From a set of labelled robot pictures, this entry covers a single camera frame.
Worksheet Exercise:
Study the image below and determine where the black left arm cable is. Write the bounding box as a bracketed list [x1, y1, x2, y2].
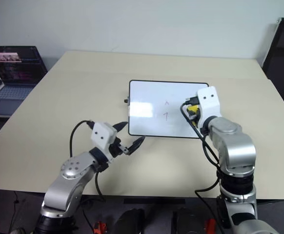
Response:
[69, 119, 106, 203]

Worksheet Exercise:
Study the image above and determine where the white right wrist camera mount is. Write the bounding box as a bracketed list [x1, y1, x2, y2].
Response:
[196, 86, 223, 122]

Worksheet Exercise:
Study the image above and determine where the red orange clamp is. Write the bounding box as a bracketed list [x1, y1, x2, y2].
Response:
[93, 214, 108, 234]
[203, 218, 216, 234]

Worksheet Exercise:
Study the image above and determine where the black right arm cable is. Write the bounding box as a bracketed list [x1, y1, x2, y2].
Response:
[180, 97, 225, 234]

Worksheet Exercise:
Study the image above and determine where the dark rounded shape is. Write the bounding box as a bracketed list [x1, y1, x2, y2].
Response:
[117, 209, 145, 234]
[173, 207, 203, 234]

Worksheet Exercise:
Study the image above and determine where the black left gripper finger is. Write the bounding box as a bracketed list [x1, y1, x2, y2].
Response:
[127, 136, 147, 156]
[112, 121, 128, 135]

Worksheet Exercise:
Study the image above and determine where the open grey laptop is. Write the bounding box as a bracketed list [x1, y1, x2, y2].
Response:
[0, 45, 48, 117]

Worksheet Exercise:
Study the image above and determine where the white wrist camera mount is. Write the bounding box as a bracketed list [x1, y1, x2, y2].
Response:
[90, 121, 117, 151]
[196, 86, 223, 122]

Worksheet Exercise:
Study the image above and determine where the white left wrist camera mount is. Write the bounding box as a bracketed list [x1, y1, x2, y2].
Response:
[90, 121, 117, 151]

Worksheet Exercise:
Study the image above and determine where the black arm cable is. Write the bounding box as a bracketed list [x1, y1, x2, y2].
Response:
[69, 119, 106, 203]
[180, 97, 225, 234]

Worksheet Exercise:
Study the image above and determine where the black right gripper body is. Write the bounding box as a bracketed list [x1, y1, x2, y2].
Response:
[187, 110, 203, 128]

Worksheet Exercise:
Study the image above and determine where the black-framed whiteboard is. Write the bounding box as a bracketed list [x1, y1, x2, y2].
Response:
[128, 79, 210, 139]

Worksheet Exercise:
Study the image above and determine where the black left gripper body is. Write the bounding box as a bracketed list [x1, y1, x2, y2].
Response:
[109, 137, 130, 158]

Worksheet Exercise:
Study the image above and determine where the black office chair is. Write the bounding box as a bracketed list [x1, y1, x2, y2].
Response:
[261, 17, 284, 122]

